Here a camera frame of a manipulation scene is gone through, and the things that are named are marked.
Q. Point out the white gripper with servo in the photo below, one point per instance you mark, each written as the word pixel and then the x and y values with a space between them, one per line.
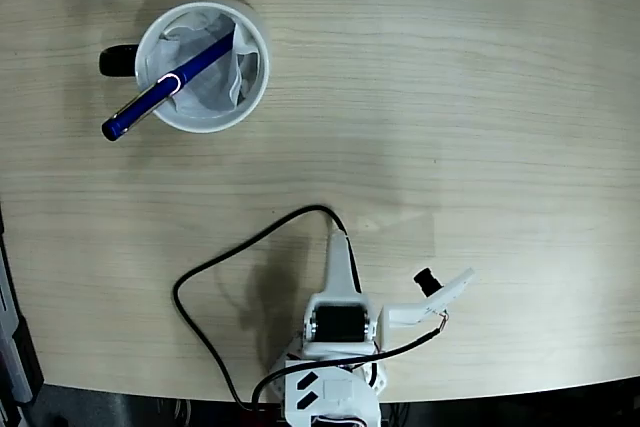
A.
pixel 340 323

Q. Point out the blue pen with gold clip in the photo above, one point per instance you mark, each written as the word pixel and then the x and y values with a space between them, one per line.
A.
pixel 145 104

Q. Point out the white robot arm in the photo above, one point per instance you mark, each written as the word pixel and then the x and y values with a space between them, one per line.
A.
pixel 340 392

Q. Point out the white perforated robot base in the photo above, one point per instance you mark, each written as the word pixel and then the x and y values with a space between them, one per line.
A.
pixel 377 382

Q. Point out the crumpled white tissue paper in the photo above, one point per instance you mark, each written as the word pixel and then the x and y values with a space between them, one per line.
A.
pixel 215 92

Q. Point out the wrist camera on white mount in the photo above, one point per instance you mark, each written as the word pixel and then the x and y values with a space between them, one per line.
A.
pixel 415 312

